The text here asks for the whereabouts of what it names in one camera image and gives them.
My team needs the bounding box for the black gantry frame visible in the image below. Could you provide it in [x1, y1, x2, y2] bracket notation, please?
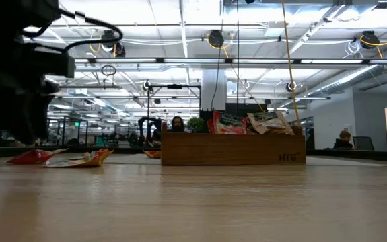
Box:
[147, 83, 202, 135]

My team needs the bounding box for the grey office chair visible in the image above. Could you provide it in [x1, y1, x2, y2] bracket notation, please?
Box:
[352, 135, 376, 151]

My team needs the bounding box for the yellow hanging power cord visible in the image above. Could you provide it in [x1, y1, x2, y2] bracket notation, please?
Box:
[280, 0, 302, 132]

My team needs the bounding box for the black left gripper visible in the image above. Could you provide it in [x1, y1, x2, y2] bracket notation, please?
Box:
[0, 46, 59, 145]

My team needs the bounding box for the wooden tea box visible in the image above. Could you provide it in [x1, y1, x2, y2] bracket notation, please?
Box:
[160, 121, 307, 166]

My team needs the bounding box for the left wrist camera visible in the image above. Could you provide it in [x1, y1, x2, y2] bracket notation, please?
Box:
[24, 46, 76, 79]

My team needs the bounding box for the silver ventilation duct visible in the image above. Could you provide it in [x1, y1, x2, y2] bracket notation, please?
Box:
[306, 50, 387, 99]

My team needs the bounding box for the orange tea packet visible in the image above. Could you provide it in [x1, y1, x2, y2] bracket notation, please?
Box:
[142, 149, 162, 159]

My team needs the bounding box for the black ceiling cable reel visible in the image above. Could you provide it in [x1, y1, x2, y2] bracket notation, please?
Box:
[99, 29, 127, 58]
[360, 30, 381, 50]
[207, 29, 225, 49]

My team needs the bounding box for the black left wrist camera cable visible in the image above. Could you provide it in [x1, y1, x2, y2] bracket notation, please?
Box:
[21, 6, 124, 54]

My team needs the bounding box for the small potted plant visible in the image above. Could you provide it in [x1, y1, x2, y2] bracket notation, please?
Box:
[186, 116, 207, 133]

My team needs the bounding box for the person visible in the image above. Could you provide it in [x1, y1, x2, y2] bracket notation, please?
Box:
[333, 130, 361, 150]
[168, 116, 187, 133]

